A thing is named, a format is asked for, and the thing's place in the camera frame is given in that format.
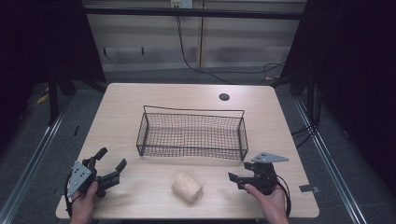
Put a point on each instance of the yellow floor tape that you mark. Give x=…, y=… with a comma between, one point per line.
x=42, y=99

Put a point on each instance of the white wall socket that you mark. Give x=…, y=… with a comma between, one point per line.
x=181, y=3

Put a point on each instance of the person's left hand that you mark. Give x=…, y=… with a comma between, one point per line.
x=82, y=203

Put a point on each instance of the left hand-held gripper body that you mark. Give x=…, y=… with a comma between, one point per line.
x=79, y=177

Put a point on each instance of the black horizontal metal bar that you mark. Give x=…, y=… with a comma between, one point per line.
x=193, y=13

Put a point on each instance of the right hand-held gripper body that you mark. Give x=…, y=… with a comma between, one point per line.
x=264, y=174

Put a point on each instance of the person's right hand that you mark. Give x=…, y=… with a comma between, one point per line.
x=271, y=205

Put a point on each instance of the small black floor strip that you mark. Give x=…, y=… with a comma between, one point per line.
x=76, y=130

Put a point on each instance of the metal floor rail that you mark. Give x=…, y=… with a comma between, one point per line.
x=330, y=168
x=31, y=161

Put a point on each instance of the black metal stand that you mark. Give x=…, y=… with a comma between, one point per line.
x=53, y=102

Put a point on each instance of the black curtain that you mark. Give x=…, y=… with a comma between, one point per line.
x=40, y=40
x=351, y=77

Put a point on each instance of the grey floor tape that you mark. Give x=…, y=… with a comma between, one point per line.
x=309, y=188

